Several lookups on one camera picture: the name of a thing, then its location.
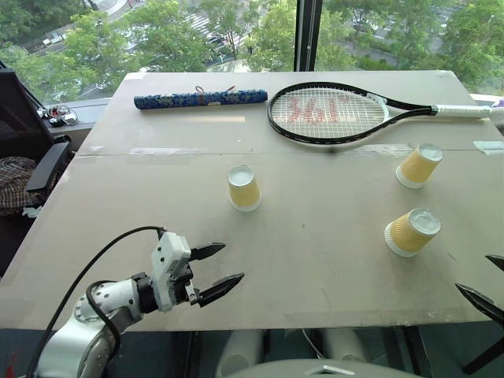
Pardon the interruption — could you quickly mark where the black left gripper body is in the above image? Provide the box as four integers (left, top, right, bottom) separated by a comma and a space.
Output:
171, 258, 202, 306

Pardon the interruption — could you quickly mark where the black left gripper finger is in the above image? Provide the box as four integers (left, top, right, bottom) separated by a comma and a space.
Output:
190, 242, 228, 262
196, 272, 246, 309

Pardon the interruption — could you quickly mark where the black table leg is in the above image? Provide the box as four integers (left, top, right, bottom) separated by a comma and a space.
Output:
461, 321, 504, 376

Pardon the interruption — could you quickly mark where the white rounded robot leg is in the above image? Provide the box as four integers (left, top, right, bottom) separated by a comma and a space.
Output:
321, 328, 370, 362
215, 329, 265, 377

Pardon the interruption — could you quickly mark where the yellow paper cup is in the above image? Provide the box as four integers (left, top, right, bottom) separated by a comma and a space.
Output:
227, 165, 262, 213
395, 143, 444, 190
384, 208, 442, 258

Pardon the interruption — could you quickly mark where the silver robot torso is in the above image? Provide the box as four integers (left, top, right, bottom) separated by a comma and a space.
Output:
235, 358, 428, 378

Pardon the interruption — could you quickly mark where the blue patterned rolled scroll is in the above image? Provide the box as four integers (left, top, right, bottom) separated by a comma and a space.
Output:
132, 85, 269, 113

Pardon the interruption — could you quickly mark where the black white tennis racket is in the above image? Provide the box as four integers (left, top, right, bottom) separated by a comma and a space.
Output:
266, 81, 494, 153

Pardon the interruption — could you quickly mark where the plaid checked cloth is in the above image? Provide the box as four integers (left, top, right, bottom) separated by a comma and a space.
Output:
0, 156, 44, 218

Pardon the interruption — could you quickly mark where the small clutter on windowsill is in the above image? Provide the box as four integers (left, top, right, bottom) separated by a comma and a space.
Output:
36, 104, 80, 128

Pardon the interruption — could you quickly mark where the black office chair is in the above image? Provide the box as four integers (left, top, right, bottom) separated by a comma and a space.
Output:
0, 58, 75, 195

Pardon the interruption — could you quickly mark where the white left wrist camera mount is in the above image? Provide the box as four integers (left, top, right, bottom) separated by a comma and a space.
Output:
150, 232, 192, 313

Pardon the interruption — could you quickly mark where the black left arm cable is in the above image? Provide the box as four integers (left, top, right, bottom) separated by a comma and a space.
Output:
26, 225, 165, 378

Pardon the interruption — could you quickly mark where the dark window frame post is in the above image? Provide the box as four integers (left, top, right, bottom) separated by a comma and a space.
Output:
293, 0, 324, 73

